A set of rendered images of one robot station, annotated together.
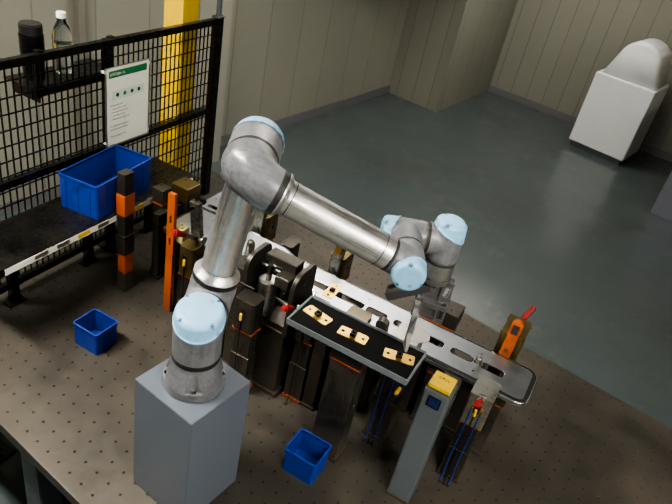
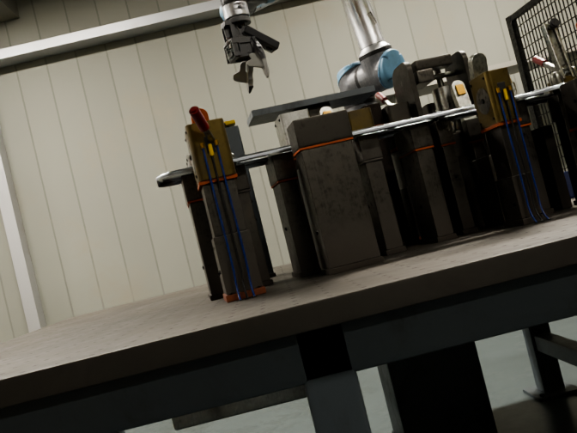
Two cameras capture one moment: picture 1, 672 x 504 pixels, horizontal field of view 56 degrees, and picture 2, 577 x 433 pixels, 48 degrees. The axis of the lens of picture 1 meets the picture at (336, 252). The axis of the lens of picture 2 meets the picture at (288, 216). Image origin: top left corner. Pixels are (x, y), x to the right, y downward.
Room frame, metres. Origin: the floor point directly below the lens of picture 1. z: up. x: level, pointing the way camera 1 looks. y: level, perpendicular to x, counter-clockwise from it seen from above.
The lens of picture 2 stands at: (2.88, -1.23, 0.79)
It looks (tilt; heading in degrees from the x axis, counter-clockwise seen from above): 2 degrees up; 148
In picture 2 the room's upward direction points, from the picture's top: 14 degrees counter-clockwise
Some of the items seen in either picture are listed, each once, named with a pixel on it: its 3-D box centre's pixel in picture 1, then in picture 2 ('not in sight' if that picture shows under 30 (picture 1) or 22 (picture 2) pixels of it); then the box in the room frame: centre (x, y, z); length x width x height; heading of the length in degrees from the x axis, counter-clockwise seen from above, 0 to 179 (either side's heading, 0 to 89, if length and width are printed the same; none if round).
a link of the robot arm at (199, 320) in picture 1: (199, 327); (356, 84); (1.11, 0.27, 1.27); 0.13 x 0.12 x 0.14; 5
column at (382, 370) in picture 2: not in sight; (420, 342); (1.10, 0.27, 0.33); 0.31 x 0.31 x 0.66; 60
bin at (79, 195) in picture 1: (107, 180); not in sight; (1.95, 0.86, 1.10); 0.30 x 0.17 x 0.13; 164
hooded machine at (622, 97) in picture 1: (623, 97); not in sight; (6.65, -2.55, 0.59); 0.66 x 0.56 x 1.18; 60
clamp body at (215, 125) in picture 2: (500, 364); (224, 211); (1.69, -0.64, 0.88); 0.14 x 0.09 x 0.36; 158
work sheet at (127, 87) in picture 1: (126, 102); not in sight; (2.20, 0.89, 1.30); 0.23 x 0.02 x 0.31; 158
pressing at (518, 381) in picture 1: (338, 293); (432, 118); (1.72, -0.04, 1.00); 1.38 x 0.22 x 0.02; 68
